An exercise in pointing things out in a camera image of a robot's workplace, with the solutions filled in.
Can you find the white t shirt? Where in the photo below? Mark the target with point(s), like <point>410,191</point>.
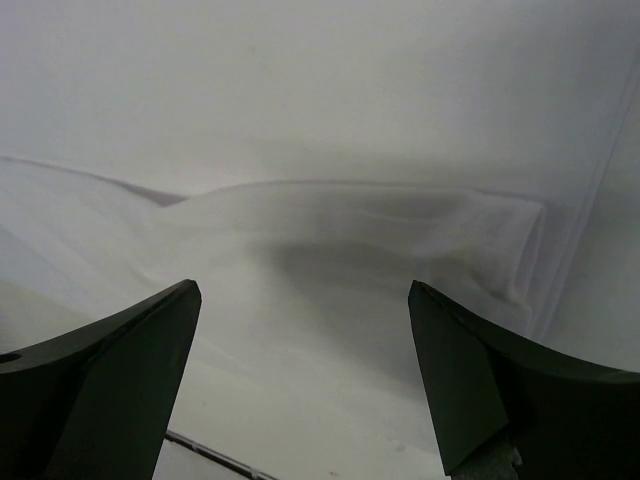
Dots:
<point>304,162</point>

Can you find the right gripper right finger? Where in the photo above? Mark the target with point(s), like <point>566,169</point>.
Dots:
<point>506,407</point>

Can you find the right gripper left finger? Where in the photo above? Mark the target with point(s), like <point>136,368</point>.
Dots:
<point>95,402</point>

